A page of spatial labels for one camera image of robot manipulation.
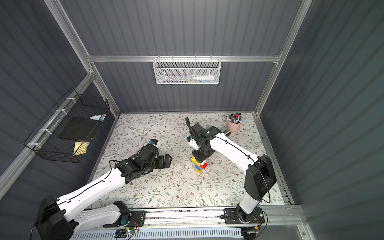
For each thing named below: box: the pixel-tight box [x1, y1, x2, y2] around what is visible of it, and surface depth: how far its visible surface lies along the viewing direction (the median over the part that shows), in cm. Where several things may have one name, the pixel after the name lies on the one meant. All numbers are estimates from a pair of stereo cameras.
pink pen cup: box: [226, 112, 242, 135], surface depth 103 cm
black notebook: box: [59, 116, 101, 141], surface depth 74 cm
